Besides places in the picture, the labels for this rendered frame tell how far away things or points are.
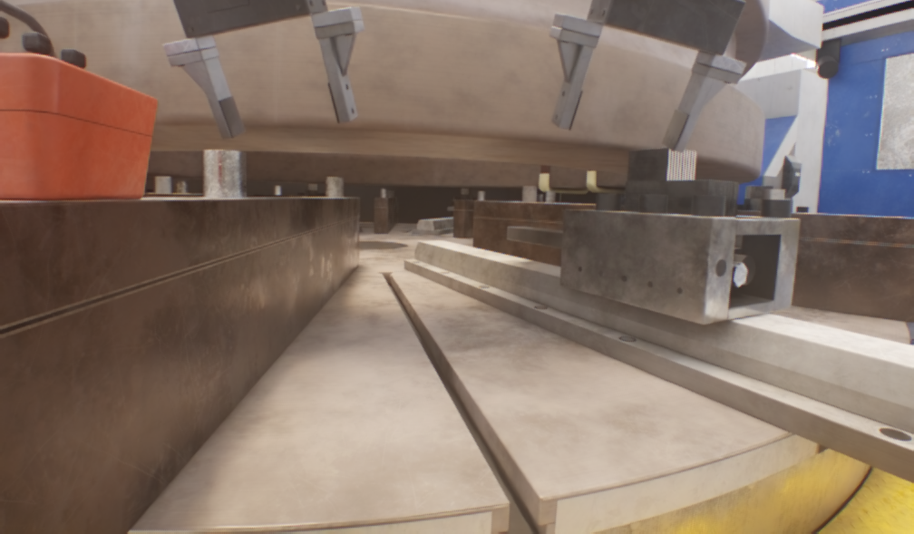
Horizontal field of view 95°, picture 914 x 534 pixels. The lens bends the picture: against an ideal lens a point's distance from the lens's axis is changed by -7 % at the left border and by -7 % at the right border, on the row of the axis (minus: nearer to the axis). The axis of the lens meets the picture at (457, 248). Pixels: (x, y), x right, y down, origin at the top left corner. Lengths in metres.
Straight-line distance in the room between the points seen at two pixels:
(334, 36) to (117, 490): 0.53
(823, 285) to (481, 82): 1.60
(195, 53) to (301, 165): 4.97
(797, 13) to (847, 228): 3.23
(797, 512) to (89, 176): 1.30
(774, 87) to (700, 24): 6.54
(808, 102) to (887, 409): 6.22
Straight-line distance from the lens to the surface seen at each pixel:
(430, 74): 1.07
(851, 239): 2.18
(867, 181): 5.35
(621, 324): 1.25
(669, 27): 0.49
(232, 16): 0.50
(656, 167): 1.22
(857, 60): 5.58
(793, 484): 1.16
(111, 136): 0.60
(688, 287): 1.02
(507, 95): 1.12
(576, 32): 0.46
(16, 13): 0.72
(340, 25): 0.46
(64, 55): 0.69
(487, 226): 2.71
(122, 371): 0.62
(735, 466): 0.90
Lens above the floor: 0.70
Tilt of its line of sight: 6 degrees down
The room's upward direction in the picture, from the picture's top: 2 degrees clockwise
